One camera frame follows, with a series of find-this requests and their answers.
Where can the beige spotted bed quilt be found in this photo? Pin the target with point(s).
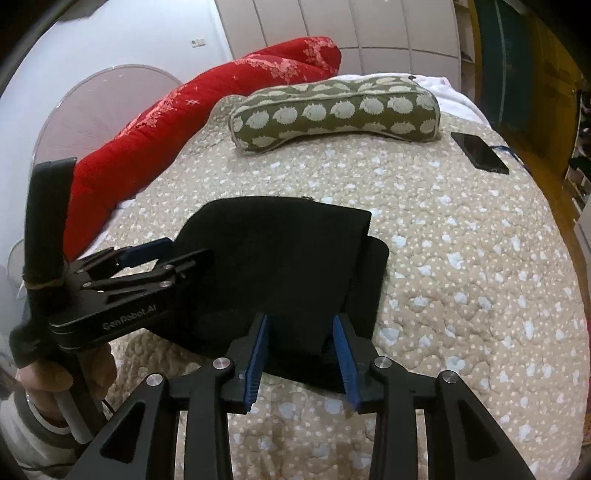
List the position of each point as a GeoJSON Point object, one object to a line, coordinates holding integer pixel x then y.
{"type": "Point", "coordinates": [461, 277]}

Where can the white electric fan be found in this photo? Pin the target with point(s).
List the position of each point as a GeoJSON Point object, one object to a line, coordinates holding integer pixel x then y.
{"type": "Point", "coordinates": [92, 106]}

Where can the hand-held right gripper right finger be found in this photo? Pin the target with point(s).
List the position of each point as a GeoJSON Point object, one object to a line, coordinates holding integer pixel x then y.
{"type": "Point", "coordinates": [346, 364]}

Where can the red floral quilt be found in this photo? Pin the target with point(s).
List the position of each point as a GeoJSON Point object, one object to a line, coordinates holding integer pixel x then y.
{"type": "Point", "coordinates": [184, 101]}

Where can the person's left hand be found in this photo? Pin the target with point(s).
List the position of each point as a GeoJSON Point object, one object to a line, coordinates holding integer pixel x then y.
{"type": "Point", "coordinates": [99, 374]}

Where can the white wardrobe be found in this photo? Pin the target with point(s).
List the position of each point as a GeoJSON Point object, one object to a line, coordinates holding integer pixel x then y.
{"type": "Point", "coordinates": [346, 27]}

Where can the teal curtain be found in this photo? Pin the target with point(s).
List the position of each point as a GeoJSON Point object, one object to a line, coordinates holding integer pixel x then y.
{"type": "Point", "coordinates": [508, 69]}

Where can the black pants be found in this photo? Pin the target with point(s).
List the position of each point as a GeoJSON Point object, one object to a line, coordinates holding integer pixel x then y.
{"type": "Point", "coordinates": [277, 258]}

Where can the wooden door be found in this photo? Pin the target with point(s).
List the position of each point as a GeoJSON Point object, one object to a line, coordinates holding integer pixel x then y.
{"type": "Point", "coordinates": [554, 83]}

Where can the olive patterned pillow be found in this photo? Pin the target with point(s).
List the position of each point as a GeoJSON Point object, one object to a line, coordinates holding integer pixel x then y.
{"type": "Point", "coordinates": [323, 115]}

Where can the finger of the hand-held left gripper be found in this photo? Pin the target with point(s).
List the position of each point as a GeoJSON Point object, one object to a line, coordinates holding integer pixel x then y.
{"type": "Point", "coordinates": [184, 265]}
{"type": "Point", "coordinates": [147, 251]}

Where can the black phone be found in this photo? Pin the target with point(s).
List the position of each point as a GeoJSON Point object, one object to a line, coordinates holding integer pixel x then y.
{"type": "Point", "coordinates": [480, 152]}

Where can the white open shelf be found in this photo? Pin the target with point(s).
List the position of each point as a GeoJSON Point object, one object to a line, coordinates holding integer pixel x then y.
{"type": "Point", "coordinates": [465, 41]}

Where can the person's left forearm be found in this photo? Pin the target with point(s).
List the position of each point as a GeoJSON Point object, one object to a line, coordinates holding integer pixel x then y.
{"type": "Point", "coordinates": [27, 434]}

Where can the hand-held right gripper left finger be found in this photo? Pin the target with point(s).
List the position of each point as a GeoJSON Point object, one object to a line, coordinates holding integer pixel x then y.
{"type": "Point", "coordinates": [256, 362]}

